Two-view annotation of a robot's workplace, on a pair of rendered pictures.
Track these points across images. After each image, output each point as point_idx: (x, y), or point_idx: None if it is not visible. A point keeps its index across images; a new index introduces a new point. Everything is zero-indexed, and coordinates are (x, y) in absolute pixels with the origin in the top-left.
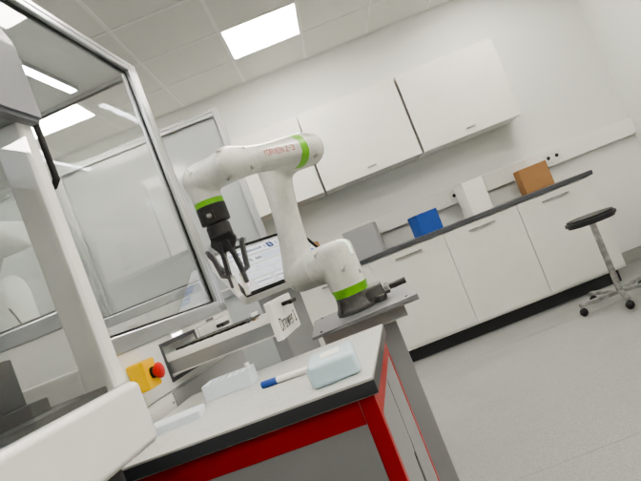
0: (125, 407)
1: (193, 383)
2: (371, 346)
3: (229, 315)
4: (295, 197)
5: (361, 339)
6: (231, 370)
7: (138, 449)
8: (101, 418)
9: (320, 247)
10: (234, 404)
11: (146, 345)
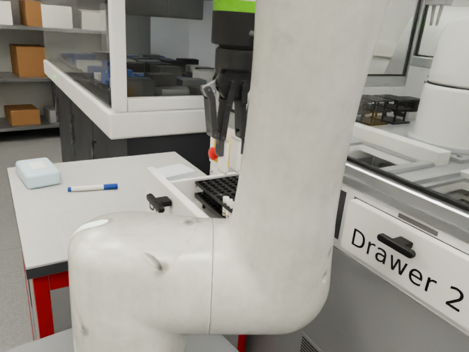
0: (104, 116)
1: None
2: (21, 204)
3: None
4: (262, 33)
5: (43, 230)
6: (401, 321)
7: (105, 133)
8: (100, 112)
9: (157, 213)
10: (129, 179)
11: None
